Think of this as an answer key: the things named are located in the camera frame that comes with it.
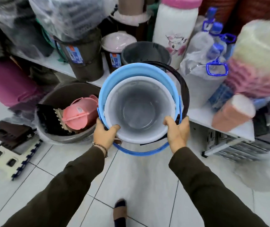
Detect person's left hand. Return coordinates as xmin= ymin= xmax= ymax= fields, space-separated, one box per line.
xmin=93 ymin=118 xmax=121 ymax=151

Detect person's right hand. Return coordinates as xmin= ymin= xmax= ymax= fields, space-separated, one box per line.
xmin=163 ymin=116 xmax=190 ymax=154

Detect dark brown plastic bucket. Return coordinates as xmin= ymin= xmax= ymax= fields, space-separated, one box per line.
xmin=138 ymin=61 xmax=190 ymax=146

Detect white plastic bucket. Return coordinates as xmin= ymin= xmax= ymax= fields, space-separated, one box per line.
xmin=104 ymin=76 xmax=176 ymax=145

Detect blue plastic bucket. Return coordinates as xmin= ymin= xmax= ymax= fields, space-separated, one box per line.
xmin=97 ymin=63 xmax=183 ymax=156

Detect person's right forearm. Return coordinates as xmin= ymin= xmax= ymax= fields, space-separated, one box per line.
xmin=169 ymin=146 xmax=269 ymax=227

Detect person's left forearm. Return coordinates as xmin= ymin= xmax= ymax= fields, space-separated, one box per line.
xmin=2 ymin=146 xmax=106 ymax=227

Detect white shelf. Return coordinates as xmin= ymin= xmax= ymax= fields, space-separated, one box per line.
xmin=14 ymin=50 xmax=255 ymax=142

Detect pink plastic container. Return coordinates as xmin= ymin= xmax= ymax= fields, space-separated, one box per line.
xmin=61 ymin=94 xmax=99 ymax=131

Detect beige puzzle mat piece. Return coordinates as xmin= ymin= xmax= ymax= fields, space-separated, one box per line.
xmin=54 ymin=108 xmax=76 ymax=134

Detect blue patterned packet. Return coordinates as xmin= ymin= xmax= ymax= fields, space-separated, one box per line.
xmin=208 ymin=83 xmax=235 ymax=112

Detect peach wrapped block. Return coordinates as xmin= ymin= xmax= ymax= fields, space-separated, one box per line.
xmin=212 ymin=94 xmax=256 ymax=133

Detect large grey plastic basin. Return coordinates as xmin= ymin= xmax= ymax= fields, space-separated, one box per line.
xmin=34 ymin=82 xmax=101 ymax=144

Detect grey plastic bin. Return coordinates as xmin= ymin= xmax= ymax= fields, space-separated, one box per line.
xmin=120 ymin=41 xmax=172 ymax=67

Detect brown bin with blue label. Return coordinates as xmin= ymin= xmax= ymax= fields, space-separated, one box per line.
xmin=54 ymin=28 xmax=105 ymax=82

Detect person's shoe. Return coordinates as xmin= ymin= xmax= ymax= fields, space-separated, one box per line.
xmin=113 ymin=199 xmax=128 ymax=227

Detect brown bin with pink lid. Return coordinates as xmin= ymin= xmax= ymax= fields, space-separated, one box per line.
xmin=101 ymin=31 xmax=137 ymax=74

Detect white floral container pink lid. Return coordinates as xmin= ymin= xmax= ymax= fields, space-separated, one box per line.
xmin=152 ymin=0 xmax=204 ymax=70

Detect brown folding stool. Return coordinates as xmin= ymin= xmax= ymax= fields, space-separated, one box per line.
xmin=0 ymin=120 xmax=36 ymax=151

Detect wrapped stack of pastel towels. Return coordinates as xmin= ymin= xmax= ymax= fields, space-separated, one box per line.
xmin=224 ymin=20 xmax=270 ymax=99

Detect beige folding stool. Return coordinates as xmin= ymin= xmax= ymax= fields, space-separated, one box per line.
xmin=0 ymin=139 xmax=43 ymax=181

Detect beige bin in plastic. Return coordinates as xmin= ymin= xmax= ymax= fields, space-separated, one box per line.
xmin=111 ymin=0 xmax=153 ymax=27

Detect magenta rolled mat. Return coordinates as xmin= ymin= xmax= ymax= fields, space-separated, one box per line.
xmin=0 ymin=59 xmax=44 ymax=108

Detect plastic wrapped grey bundle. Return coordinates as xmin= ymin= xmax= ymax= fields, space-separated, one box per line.
xmin=27 ymin=0 xmax=117 ymax=42

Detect red brown rolled mats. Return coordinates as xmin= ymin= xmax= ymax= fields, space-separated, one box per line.
xmin=198 ymin=0 xmax=270 ymax=34

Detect plastic wrapped dark bundle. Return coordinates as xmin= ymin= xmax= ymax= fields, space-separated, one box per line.
xmin=0 ymin=0 xmax=54 ymax=60

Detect beaded bracelet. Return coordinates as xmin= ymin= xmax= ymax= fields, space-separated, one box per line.
xmin=92 ymin=141 xmax=108 ymax=159

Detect clear jug with blue handle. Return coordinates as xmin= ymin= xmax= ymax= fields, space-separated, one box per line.
xmin=194 ymin=7 xmax=218 ymax=33
xmin=180 ymin=43 xmax=229 ymax=109
xmin=187 ymin=22 xmax=237 ymax=60

